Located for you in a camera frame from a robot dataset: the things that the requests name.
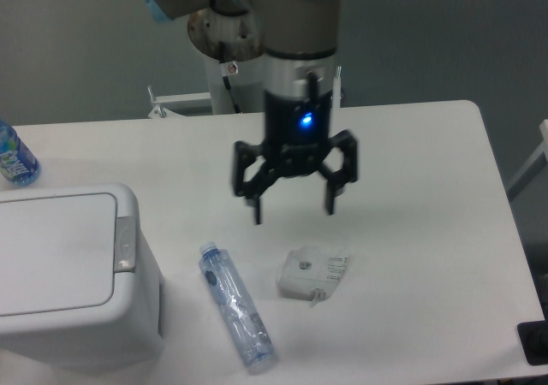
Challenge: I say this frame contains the black object at table edge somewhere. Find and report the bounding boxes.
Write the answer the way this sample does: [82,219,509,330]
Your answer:
[517,320,547,366]

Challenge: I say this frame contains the grey trash can push button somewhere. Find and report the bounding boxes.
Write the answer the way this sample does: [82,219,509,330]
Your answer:
[113,216,137,273]

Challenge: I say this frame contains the white metal bracket frame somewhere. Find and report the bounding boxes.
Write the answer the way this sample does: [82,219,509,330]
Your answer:
[147,65,345,119]

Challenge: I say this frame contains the black cable on pedestal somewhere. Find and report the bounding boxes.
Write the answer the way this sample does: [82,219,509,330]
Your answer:
[217,40,241,115]

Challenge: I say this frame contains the white frame at right edge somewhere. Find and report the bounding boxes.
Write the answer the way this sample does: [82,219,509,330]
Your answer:
[506,120,547,201]

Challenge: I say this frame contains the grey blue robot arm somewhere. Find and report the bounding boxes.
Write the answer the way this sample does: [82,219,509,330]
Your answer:
[145,0,359,213]

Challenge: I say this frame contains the clear empty plastic bottle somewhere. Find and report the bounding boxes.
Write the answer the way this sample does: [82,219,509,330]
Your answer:
[198,242,275,375]

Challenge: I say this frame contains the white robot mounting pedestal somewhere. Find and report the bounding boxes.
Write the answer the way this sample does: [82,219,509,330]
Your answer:
[204,56,264,115]

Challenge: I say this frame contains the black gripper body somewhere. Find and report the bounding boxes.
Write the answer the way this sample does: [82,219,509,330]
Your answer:
[261,92,333,179]

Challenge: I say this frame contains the white plastic trash can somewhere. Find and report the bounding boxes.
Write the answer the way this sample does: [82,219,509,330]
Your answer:
[1,184,164,370]

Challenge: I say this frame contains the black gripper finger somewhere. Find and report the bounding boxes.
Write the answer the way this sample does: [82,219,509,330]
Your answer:
[318,130,359,215]
[232,140,282,225]

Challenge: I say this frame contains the blue labelled water bottle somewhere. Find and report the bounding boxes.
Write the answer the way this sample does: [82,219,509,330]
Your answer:
[1,121,41,187]

